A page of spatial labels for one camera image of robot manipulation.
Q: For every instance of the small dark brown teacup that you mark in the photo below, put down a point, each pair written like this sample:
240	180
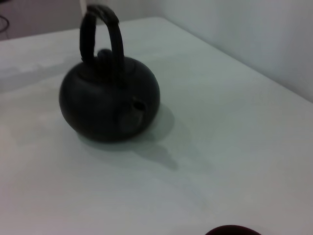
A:
230	230

